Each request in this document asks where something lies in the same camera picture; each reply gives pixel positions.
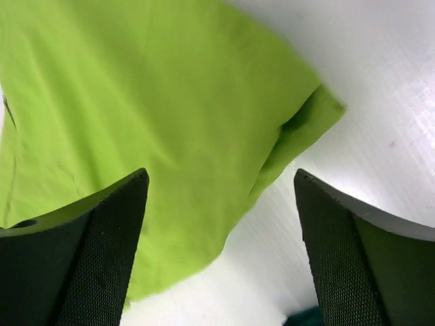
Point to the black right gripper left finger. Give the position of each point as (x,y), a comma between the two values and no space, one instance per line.
(72,266)

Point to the lime green shorts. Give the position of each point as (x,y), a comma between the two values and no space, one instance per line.
(210,102)

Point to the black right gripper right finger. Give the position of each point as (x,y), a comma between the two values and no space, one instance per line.
(369,267)

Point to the teal green shorts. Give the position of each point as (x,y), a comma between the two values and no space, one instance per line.
(309,317)

